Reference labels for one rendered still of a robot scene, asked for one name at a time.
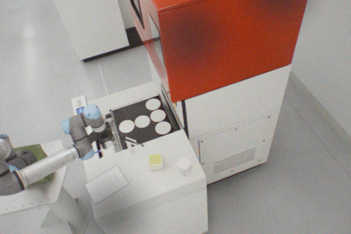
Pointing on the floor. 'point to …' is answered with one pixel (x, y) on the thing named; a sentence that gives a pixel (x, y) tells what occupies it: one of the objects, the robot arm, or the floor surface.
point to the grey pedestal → (61, 216)
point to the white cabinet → (168, 218)
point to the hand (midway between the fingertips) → (104, 147)
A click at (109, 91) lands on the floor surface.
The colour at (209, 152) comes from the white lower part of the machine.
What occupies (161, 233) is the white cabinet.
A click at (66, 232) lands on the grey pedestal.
